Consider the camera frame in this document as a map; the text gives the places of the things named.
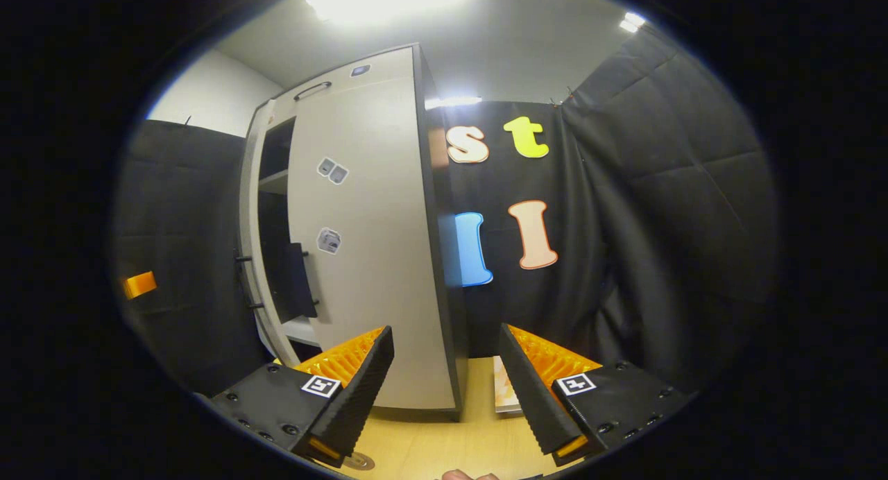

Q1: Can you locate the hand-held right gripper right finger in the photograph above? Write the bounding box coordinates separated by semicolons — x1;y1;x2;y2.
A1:
498;323;698;468

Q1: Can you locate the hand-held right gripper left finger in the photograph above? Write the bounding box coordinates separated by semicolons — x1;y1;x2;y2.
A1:
208;325;395;468

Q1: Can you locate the white cabinet door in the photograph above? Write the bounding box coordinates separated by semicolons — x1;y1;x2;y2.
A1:
287;74;459;411
238;100;300;370

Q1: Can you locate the white cabinet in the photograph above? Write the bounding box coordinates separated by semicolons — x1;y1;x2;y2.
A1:
238;43;469;422

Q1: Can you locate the black door handle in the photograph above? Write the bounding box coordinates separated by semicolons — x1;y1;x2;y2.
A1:
280;242;320;320
234;253;266;311

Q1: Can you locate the black drawer handle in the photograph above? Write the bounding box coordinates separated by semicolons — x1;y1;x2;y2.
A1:
292;81;333;102

